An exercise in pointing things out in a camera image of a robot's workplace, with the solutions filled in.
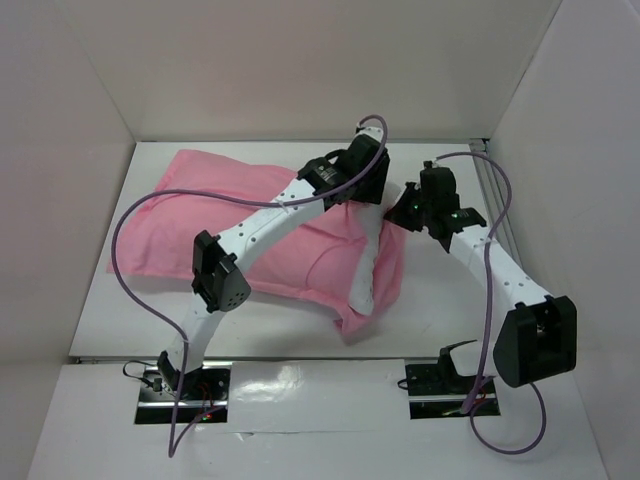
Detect white pillow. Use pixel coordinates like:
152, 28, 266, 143
349, 204, 384, 316

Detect pink satin pillowcase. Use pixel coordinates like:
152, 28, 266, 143
107, 150, 406, 335

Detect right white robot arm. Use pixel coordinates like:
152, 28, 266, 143
385, 161, 577, 388

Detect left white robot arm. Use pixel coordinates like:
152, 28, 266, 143
158, 138, 389, 399

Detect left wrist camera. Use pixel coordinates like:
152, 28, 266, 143
345, 127, 383, 175

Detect aluminium frame rail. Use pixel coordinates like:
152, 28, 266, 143
473, 158, 521, 265

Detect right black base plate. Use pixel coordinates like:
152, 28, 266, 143
397, 340, 475, 420

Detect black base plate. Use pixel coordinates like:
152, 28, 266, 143
123, 361, 231, 425
397, 340, 475, 420

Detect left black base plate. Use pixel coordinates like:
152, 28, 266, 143
123, 361, 231, 425

